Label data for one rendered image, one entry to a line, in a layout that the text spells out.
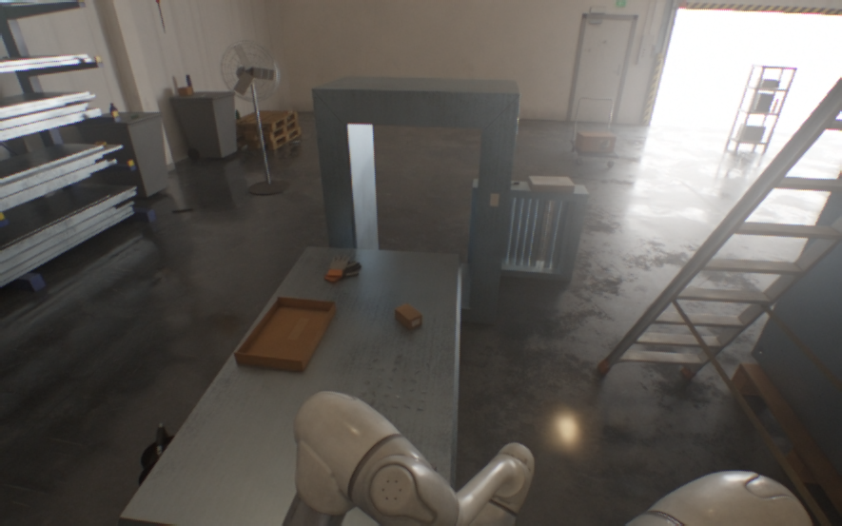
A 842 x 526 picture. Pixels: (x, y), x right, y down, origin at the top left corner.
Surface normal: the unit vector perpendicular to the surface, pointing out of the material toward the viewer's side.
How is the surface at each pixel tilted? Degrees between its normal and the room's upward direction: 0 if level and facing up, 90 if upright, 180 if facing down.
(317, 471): 62
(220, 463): 0
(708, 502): 21
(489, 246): 90
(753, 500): 5
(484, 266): 90
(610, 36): 90
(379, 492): 29
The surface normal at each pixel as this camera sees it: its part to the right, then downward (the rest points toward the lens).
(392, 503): -0.20, -0.58
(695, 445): 0.00, -0.87
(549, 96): -0.15, 0.49
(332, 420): -0.19, -0.77
